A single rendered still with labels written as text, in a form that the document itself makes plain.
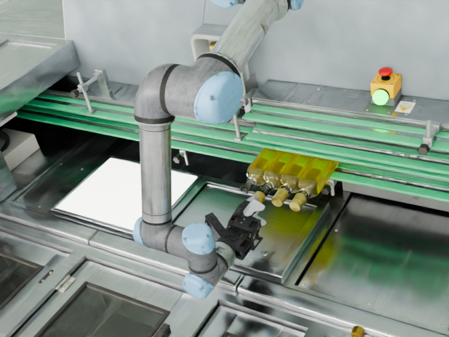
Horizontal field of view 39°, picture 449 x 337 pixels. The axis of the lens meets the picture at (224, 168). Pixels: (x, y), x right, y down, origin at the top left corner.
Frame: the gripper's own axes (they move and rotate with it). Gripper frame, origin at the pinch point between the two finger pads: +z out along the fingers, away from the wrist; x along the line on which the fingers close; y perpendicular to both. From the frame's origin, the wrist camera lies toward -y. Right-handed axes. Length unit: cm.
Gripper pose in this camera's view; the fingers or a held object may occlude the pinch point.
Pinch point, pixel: (254, 202)
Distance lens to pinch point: 181.1
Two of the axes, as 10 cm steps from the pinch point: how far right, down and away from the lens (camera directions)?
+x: -1.1, -7.8, -6.1
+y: 8.5, 2.5, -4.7
